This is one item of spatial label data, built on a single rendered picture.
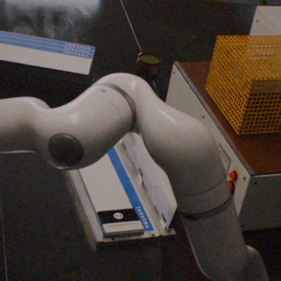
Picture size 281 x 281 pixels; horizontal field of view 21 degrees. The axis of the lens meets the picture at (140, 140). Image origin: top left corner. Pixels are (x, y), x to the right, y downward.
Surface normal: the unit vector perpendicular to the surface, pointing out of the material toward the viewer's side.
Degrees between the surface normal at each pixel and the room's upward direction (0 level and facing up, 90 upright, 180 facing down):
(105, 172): 0
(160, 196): 81
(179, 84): 90
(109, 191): 0
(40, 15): 0
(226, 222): 67
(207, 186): 72
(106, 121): 44
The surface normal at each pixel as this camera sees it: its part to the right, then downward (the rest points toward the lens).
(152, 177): -0.90, -0.07
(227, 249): 0.34, 0.26
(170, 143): -0.37, 0.02
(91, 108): 0.29, -0.73
